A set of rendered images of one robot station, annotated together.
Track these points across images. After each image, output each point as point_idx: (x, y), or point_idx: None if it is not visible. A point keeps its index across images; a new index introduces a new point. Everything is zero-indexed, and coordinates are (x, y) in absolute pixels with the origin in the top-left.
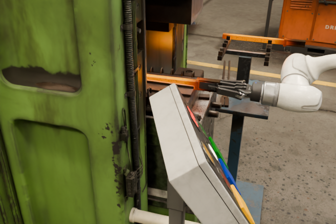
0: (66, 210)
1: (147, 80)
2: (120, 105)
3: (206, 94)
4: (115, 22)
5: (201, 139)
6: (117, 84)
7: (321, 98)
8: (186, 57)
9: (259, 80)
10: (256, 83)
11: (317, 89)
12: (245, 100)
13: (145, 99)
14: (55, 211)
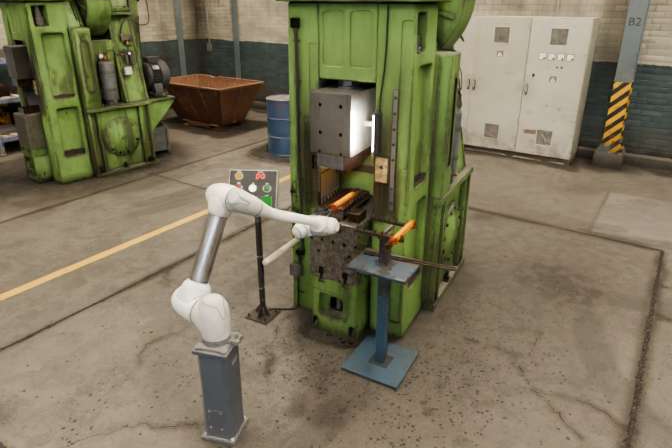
0: None
1: (342, 197)
2: (292, 177)
3: (339, 220)
4: (292, 145)
5: (248, 177)
6: (291, 168)
7: (293, 228)
8: (404, 222)
9: (408, 276)
10: (315, 213)
11: (298, 225)
12: (371, 262)
13: (318, 194)
14: None
